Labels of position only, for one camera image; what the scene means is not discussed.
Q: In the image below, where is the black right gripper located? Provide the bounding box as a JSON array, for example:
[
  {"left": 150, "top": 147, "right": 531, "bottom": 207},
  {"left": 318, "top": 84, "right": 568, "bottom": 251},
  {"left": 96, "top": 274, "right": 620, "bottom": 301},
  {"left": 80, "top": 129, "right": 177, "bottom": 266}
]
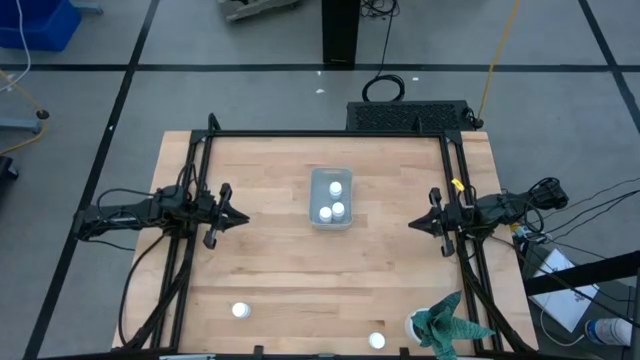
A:
[{"left": 407, "top": 187, "right": 476, "bottom": 258}]

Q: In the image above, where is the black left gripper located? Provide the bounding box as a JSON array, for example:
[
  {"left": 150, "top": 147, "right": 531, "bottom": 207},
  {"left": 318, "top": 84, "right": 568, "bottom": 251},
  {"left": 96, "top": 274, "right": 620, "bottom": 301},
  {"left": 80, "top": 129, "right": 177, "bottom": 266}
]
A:
[{"left": 197, "top": 182, "right": 251, "bottom": 250}]

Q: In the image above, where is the grey plastic basket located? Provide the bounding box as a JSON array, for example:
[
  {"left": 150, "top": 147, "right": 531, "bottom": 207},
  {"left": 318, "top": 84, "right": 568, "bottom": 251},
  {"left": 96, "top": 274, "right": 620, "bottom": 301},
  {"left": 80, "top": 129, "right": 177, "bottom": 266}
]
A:
[{"left": 308, "top": 166, "right": 354, "bottom": 232}]

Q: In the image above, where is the white power strip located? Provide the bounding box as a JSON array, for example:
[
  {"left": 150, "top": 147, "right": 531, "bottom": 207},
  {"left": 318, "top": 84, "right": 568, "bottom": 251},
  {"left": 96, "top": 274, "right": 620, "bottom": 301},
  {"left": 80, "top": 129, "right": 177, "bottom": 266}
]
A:
[{"left": 509, "top": 222, "right": 544, "bottom": 246}]

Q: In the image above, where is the green plant in white pot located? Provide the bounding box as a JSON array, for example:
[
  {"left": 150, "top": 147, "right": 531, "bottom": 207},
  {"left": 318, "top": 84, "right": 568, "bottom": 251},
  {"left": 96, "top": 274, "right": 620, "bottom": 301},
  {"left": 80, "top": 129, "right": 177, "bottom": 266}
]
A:
[{"left": 403, "top": 290, "right": 496, "bottom": 360}]

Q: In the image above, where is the black vented computer case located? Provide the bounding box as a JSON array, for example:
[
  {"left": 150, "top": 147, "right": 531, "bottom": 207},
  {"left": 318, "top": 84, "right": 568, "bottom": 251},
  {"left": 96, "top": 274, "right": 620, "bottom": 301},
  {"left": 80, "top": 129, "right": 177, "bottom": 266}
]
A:
[{"left": 345, "top": 100, "right": 476, "bottom": 134}]

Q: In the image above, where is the white paper sheet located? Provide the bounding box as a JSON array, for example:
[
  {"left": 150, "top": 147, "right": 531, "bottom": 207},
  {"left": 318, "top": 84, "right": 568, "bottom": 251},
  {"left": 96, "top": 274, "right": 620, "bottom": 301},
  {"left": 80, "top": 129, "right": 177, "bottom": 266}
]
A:
[{"left": 528, "top": 248, "right": 600, "bottom": 334}]

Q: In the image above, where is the black metal beam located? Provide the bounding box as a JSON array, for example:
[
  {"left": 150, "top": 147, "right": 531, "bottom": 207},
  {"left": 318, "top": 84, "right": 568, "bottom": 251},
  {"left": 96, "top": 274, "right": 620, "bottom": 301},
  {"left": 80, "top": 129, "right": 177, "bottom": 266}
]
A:
[{"left": 523, "top": 249, "right": 640, "bottom": 297}]

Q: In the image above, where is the grey metal floor object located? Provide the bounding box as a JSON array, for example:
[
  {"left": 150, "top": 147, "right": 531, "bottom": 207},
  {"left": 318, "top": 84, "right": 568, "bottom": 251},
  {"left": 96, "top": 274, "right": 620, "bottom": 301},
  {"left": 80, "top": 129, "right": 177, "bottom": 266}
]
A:
[{"left": 217, "top": 0, "right": 304, "bottom": 22}]

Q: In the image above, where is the tall black pillar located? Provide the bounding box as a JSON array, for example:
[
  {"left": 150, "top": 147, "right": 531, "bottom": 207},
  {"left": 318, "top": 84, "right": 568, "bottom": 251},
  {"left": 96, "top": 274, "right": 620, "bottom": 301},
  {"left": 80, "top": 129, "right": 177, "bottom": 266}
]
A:
[{"left": 321, "top": 0, "right": 362, "bottom": 66}]

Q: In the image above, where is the grey stand base bar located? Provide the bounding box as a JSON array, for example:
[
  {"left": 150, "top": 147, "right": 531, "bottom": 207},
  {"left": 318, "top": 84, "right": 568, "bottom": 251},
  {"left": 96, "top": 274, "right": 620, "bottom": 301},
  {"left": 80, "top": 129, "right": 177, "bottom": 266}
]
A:
[{"left": 0, "top": 115, "right": 44, "bottom": 135}]

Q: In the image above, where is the black floor object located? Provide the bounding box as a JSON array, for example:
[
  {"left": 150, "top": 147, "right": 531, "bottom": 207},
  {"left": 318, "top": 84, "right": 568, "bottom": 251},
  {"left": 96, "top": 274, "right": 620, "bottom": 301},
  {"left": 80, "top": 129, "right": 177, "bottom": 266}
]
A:
[{"left": 0, "top": 154, "right": 20, "bottom": 181}]

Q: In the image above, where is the blue plastic bin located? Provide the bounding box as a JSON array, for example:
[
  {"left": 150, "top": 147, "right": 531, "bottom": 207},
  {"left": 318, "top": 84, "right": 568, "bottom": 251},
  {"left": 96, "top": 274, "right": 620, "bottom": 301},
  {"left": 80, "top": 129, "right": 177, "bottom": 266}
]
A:
[{"left": 0, "top": 0, "right": 83, "bottom": 52}]

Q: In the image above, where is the black aluminium table frame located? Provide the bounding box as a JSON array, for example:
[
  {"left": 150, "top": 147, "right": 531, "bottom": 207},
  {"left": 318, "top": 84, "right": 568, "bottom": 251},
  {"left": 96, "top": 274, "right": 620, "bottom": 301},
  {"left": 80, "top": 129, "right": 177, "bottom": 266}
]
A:
[{"left": 119, "top": 112, "right": 539, "bottom": 360}]

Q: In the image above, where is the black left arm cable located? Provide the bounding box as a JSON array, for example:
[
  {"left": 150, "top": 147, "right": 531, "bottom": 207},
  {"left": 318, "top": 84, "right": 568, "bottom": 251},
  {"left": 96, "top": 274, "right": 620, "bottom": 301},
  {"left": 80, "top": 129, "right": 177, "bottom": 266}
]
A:
[{"left": 117, "top": 232, "right": 169, "bottom": 346}]

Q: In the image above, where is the black coiled hanging cable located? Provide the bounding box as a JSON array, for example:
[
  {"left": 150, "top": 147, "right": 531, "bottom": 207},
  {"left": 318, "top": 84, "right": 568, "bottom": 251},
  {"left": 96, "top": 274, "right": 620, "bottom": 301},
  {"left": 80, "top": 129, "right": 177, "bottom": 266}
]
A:
[{"left": 360, "top": 0, "right": 406, "bottom": 104}]

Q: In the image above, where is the black floor cable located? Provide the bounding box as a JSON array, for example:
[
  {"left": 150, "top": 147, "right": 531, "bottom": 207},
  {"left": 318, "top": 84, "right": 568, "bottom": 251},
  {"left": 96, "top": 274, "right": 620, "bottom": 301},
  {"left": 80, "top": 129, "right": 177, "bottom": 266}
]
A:
[{"left": 529, "top": 177, "right": 640, "bottom": 225}]

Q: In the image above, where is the long yellow hanging cable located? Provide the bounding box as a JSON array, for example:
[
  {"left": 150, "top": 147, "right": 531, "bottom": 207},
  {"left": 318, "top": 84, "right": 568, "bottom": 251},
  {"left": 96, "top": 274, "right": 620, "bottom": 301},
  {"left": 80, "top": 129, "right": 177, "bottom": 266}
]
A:
[{"left": 477, "top": 0, "right": 522, "bottom": 124}]

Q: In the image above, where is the yellow floor cable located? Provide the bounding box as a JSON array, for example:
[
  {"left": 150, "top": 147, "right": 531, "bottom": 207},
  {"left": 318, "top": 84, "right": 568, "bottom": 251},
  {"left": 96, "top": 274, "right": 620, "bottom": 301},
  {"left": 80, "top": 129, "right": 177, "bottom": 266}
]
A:
[{"left": 0, "top": 69, "right": 49, "bottom": 156}]

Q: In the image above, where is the thin white cable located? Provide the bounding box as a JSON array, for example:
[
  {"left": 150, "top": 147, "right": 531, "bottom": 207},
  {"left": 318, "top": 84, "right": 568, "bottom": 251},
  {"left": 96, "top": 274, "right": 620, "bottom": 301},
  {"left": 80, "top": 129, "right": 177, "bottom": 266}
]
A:
[{"left": 0, "top": 0, "right": 32, "bottom": 94}]

